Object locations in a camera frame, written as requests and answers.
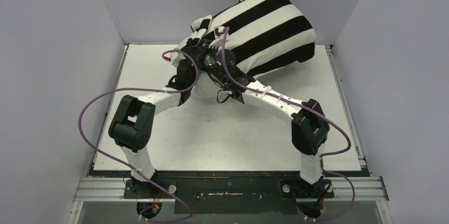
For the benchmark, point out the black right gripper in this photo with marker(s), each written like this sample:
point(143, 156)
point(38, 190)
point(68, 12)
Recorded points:
point(202, 53)

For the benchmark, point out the black white striped pillowcase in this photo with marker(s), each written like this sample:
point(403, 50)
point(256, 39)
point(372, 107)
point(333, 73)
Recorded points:
point(264, 35)

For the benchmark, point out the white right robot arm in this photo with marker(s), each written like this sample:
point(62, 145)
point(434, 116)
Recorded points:
point(308, 128)

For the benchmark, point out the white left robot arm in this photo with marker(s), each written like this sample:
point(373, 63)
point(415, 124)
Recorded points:
point(132, 123)

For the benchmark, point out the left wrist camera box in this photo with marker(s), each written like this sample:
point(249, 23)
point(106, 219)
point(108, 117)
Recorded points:
point(172, 57)

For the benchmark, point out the black metal base rail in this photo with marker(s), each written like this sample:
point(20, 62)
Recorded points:
point(231, 197)

